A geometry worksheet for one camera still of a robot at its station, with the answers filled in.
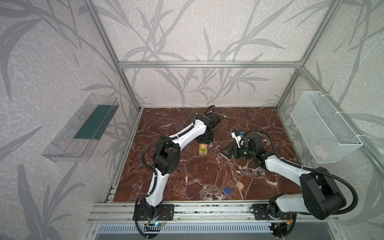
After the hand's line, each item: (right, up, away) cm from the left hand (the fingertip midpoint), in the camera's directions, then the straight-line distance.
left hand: (208, 138), depth 91 cm
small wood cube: (+17, -25, -10) cm, 32 cm away
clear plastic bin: (-58, +2, -28) cm, 64 cm away
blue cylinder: (+10, -27, -11) cm, 31 cm away
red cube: (-3, -3, 0) cm, 5 cm away
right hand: (+10, -3, -5) cm, 11 cm away
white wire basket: (+49, +5, -28) cm, 57 cm away
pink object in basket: (+55, -3, -17) cm, 58 cm away
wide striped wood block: (-3, -7, +1) cm, 7 cm away
